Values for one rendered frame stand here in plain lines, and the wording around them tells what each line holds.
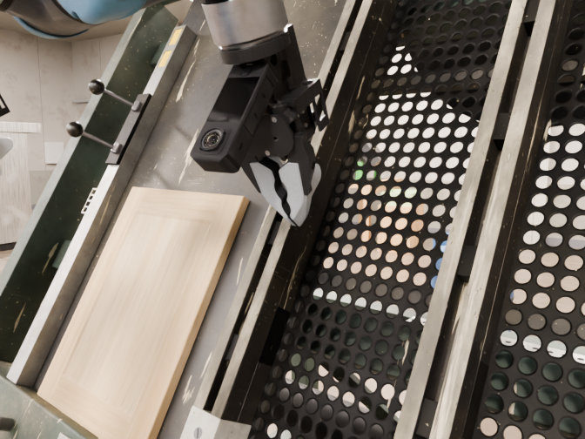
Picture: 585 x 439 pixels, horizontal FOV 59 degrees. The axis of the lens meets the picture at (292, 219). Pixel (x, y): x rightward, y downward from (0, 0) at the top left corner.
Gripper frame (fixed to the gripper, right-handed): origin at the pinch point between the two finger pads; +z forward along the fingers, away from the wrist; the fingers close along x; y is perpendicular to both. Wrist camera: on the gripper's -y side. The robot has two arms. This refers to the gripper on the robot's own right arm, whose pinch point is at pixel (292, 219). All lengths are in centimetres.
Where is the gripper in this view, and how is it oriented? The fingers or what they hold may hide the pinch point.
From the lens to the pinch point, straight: 58.9
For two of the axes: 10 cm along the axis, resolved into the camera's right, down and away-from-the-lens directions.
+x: -8.5, -0.7, 5.2
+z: 2.4, 8.2, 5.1
